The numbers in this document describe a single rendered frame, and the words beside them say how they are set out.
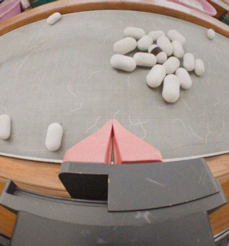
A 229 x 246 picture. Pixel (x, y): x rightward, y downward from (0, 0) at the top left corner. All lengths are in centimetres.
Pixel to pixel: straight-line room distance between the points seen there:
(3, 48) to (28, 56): 12
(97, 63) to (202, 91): 16
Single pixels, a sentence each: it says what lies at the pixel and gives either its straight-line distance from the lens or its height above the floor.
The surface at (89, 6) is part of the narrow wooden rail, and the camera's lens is 32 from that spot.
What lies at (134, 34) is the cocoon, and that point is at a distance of 22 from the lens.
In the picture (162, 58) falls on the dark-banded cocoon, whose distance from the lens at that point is 19.
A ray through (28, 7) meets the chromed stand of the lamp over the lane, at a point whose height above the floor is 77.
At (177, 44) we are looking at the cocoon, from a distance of 22.
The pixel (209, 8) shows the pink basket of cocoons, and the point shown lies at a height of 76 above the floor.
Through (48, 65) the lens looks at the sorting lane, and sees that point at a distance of 21.
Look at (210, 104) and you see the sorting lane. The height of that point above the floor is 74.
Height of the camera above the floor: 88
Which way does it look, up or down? 76 degrees down
